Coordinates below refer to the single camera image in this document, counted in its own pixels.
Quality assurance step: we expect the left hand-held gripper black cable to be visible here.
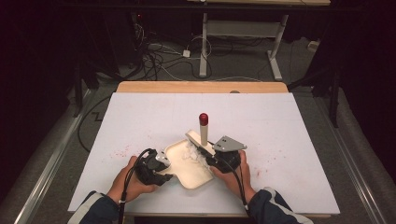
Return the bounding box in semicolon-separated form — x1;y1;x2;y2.
117;147;155;224

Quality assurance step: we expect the right hand-held gripper black cable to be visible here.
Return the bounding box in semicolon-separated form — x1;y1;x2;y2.
214;155;251;216

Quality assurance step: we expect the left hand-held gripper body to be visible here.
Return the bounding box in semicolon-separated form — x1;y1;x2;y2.
135;148;172;186

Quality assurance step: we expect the metal floor rail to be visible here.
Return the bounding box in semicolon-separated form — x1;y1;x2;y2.
317;92;387;224
13;90;94;224

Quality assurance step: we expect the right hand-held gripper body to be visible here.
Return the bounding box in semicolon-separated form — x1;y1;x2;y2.
211;135;248;175

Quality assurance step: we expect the cream plastic dustpan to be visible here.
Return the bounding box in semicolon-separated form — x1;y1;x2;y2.
162;138;216;189

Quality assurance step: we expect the white table cover sheet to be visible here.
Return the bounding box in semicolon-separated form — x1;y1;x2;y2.
67;91;341;216

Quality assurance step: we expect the white metal desk frame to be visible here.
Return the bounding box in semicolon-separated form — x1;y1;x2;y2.
199;12;289;82

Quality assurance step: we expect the hand-held gripper black cable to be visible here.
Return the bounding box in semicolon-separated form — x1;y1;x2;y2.
117;147;155;224
214;155;251;216

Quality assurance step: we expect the black stand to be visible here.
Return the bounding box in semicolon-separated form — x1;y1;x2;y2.
288;68;340;129
73;59;101;118

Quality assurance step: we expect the tangle of floor cables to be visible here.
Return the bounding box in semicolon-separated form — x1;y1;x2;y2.
134;21;213;82

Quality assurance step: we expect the person's left hand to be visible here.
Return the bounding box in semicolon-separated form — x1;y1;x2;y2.
106;155;160;204

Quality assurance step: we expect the black floor cable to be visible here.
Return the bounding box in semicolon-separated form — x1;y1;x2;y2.
77;94;113;153

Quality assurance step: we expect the wooden table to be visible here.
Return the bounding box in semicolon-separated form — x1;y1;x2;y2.
116;80;332;218

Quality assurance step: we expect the person's right hand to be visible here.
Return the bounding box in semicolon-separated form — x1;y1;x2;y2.
208;149;257;203

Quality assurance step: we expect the pile of white paper scraps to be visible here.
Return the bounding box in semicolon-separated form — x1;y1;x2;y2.
181;143;208;166

